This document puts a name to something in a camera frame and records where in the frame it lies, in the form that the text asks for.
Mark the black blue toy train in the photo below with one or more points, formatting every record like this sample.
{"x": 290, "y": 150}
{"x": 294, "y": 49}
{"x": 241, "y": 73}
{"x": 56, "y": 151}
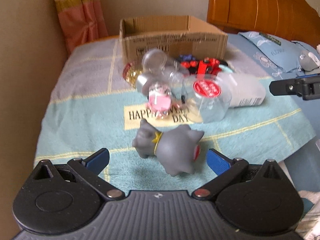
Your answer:
{"x": 187, "y": 58}

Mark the clear round container red label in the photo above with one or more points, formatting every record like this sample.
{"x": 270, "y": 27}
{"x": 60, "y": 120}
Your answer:
{"x": 206, "y": 98}

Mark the gold bead jar silver lid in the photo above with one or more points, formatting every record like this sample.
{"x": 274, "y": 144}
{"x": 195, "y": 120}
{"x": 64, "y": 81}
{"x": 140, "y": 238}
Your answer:
{"x": 135, "y": 76}

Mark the grey cat toy figure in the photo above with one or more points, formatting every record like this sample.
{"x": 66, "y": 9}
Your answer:
{"x": 176, "y": 149}

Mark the grey plush toy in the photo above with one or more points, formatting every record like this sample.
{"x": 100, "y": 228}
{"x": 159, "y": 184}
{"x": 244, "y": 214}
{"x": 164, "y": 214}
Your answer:
{"x": 308, "y": 61}

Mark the red wooden toy train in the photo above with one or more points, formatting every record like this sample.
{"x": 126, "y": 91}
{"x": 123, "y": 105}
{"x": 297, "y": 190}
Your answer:
{"x": 207, "y": 66}

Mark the wooden headboard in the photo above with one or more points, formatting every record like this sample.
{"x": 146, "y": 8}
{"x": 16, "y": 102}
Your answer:
{"x": 293, "y": 20}

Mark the clear plastic jar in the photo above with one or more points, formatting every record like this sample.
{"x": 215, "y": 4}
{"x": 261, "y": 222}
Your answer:
{"x": 162, "y": 65}

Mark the blue floral pillow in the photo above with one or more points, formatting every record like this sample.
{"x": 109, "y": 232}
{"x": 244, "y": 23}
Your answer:
{"x": 281, "y": 52}

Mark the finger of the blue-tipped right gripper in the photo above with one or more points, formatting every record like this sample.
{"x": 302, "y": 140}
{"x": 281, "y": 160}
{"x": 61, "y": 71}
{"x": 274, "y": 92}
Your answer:
{"x": 286, "y": 87}

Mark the pink curtain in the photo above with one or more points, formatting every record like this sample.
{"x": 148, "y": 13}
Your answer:
{"x": 81, "y": 21}

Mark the pink pig keychain bottle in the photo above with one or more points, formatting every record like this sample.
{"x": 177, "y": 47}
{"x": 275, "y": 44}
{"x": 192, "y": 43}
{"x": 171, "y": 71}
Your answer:
{"x": 161, "y": 101}

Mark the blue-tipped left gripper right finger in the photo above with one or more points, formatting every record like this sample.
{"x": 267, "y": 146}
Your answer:
{"x": 228, "y": 171}

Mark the white plastic bottle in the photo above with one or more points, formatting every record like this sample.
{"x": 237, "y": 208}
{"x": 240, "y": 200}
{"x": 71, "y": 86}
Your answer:
{"x": 246, "y": 90}

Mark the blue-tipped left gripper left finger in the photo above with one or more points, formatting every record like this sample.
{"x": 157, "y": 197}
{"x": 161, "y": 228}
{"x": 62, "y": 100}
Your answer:
{"x": 87, "y": 172}

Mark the striped towel blanket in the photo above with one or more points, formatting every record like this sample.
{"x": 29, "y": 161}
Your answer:
{"x": 158, "y": 120}

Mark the cardboard box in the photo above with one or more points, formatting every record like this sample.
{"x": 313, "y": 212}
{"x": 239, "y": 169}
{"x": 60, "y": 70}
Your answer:
{"x": 175, "y": 35}

